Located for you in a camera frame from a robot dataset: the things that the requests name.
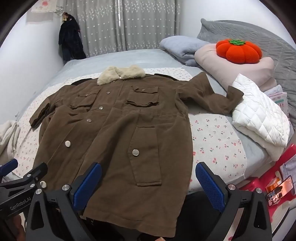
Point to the white wall hanging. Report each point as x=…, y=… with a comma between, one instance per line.
x=40, y=10

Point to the brown coat with fur collar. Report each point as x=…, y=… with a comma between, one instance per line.
x=115, y=129

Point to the white quilted duvet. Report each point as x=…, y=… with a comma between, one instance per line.
x=259, y=115

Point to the smartphone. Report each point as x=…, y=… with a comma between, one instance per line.
x=278, y=191

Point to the dark hanging garment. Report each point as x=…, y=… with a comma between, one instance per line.
x=70, y=39

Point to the pink printed pack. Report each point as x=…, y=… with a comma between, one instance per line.
x=281, y=102

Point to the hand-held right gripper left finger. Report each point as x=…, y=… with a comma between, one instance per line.
x=86, y=186

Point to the red plastic stool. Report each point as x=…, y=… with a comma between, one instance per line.
x=252, y=182

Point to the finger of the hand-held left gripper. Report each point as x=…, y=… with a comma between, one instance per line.
x=8, y=167
x=34, y=172

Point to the pink pillow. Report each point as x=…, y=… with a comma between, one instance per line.
x=242, y=71

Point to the cherry print sheet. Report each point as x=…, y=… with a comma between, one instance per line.
x=215, y=139

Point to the orange box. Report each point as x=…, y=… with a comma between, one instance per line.
x=272, y=183

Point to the light blue bed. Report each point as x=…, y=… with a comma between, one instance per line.
x=138, y=59

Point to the orange pumpkin plush cushion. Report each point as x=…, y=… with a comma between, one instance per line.
x=238, y=52

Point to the white cloth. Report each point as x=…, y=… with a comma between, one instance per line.
x=9, y=139

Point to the grey dotted curtain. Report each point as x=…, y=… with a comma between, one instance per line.
x=129, y=25

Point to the lavender plush pillow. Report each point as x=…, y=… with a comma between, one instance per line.
x=180, y=46

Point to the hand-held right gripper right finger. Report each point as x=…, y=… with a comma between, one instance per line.
x=209, y=187

